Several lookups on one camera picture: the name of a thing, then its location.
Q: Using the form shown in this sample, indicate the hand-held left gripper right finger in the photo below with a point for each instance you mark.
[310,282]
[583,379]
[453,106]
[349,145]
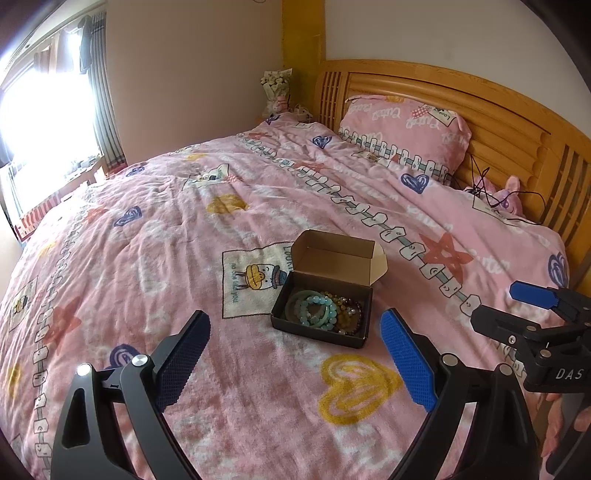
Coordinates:
[411,364]

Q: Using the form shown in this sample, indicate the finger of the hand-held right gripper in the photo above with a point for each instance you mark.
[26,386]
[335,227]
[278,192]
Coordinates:
[535,295]
[501,323]

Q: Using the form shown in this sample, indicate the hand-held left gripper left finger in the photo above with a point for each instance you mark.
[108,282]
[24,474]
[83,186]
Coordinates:
[182,364]

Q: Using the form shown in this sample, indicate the green jade bangle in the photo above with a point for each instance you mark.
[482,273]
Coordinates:
[290,307]

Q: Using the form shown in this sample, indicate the black cardboard jewelry box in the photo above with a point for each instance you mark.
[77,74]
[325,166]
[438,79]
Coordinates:
[323,249]

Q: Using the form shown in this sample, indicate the person's right hand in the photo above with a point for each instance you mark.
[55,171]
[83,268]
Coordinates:
[554,429]

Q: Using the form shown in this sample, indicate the pink plush toy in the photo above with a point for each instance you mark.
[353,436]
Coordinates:
[508,196]

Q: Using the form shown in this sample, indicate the pink printed blanket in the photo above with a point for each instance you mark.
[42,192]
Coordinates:
[161,258]

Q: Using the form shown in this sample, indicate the wooden headboard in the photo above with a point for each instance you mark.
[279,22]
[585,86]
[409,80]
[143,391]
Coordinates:
[508,120]

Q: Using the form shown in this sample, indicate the red striped cloth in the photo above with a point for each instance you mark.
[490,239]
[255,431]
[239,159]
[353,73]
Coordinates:
[39,214]

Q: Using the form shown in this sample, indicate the pink printed pillow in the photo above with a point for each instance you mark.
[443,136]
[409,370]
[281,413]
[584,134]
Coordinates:
[406,129]

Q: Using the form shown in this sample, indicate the small wooden table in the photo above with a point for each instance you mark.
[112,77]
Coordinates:
[85,173]

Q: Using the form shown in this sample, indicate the striped window curtain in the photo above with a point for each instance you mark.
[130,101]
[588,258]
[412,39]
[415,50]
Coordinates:
[111,106]

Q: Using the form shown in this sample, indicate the flower bouquet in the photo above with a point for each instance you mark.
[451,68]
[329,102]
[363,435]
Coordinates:
[276,87]

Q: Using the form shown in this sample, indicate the yellow wooden column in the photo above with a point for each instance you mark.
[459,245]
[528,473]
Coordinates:
[304,50]

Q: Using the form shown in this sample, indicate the dark hanging cloth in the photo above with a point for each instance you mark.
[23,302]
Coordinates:
[85,41]

